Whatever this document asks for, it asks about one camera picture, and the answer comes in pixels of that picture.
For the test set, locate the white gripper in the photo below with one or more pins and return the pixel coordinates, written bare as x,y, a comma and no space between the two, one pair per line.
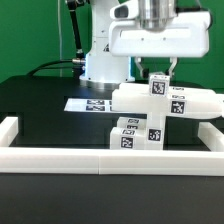
153,28

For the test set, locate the white chair back frame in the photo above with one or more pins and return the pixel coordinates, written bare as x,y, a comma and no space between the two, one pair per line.
182,102

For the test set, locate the white chair seat part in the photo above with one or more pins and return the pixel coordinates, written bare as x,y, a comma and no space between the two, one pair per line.
155,129

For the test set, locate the white U-shaped fence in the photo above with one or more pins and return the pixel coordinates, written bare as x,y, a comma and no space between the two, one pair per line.
102,162

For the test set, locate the white marker base plate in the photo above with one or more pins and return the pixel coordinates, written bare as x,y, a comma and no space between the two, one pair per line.
88,105

